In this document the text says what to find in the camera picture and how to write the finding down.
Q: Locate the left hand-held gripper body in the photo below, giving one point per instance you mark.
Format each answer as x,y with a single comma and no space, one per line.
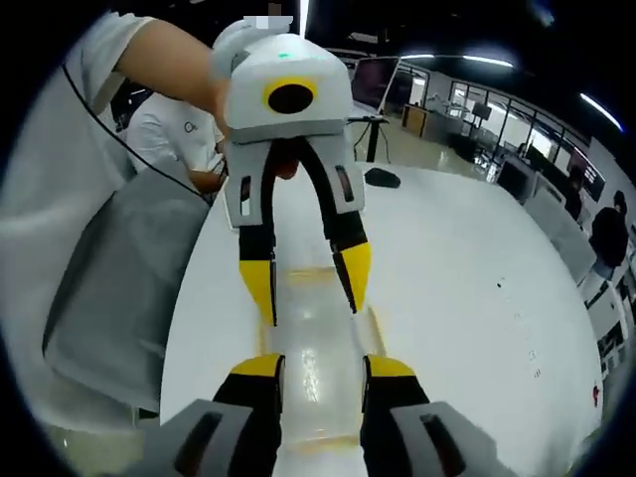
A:
293,64

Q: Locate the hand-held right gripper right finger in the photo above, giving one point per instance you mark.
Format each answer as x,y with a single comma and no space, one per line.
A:
397,427

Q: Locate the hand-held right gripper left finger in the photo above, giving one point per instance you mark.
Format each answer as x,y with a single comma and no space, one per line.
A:
238,427

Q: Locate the person's left hand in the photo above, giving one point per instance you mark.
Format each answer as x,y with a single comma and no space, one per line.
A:
288,168

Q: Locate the black computer mouse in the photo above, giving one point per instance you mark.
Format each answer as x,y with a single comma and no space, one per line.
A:
382,177

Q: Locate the black desk monitor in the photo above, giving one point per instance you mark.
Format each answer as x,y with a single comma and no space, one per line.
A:
375,82

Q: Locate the brown cabinet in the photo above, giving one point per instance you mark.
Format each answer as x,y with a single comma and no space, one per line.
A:
415,119

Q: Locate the short ceiling light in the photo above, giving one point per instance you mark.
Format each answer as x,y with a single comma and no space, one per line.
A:
457,59
601,111

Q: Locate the small red object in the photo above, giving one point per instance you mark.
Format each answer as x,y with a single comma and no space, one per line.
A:
596,393

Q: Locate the person in white shirt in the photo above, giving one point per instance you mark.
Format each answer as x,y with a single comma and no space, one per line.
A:
45,199

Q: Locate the wall screen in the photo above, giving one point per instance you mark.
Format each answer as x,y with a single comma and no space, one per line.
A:
593,180

